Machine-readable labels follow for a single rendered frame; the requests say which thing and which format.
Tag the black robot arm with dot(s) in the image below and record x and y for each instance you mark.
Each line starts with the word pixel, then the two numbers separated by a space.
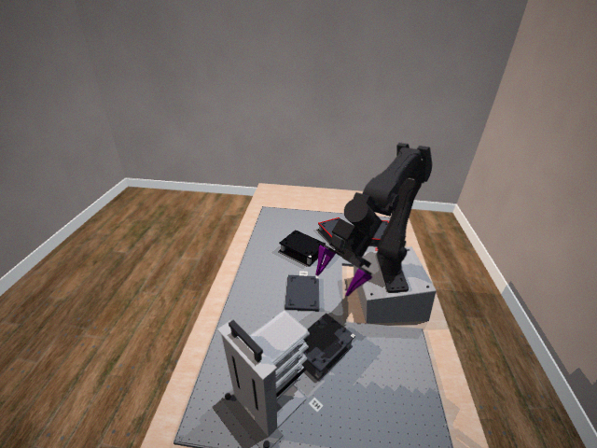
pixel 383 199

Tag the white multi-well plate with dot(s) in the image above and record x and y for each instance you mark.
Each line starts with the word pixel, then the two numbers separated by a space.
pixel 279 336

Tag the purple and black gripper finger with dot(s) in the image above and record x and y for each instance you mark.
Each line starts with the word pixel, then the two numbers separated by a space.
pixel 321 255
pixel 357 277

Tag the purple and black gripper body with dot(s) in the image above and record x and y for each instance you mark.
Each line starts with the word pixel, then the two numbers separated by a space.
pixel 351 257

